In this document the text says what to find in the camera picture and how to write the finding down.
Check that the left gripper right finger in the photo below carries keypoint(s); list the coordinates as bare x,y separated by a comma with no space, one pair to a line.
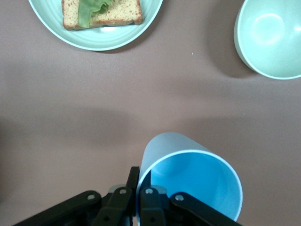
152,207

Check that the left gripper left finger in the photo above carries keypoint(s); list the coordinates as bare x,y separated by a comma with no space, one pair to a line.
113,207

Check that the blue plastic cup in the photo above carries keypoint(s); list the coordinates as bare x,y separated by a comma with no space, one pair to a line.
200,174

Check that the brown table cover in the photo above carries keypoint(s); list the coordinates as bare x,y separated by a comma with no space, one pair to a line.
94,94

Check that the pale green plate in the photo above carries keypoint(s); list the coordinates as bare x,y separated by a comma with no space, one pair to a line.
105,40

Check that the bread slice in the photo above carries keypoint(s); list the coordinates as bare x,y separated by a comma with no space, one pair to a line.
122,14

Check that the green lettuce leaf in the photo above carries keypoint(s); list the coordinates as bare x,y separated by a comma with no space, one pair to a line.
84,14

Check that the pale green bowl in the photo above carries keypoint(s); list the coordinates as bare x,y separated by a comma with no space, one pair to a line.
270,47

